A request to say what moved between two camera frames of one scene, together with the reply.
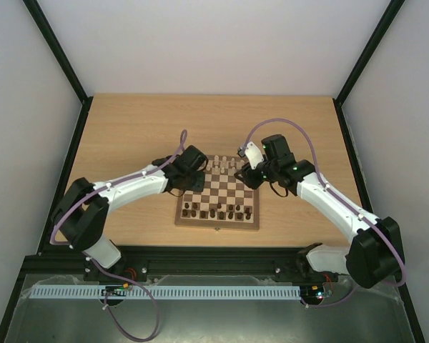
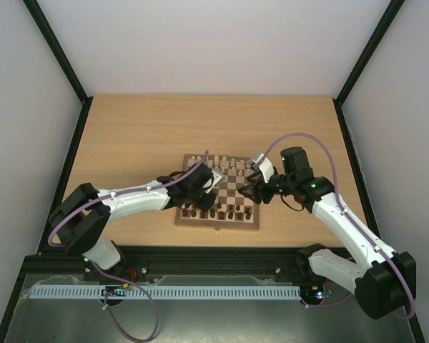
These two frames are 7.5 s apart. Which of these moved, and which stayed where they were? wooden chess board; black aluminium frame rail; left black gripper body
Moved: left black gripper body
Stayed: black aluminium frame rail; wooden chess board
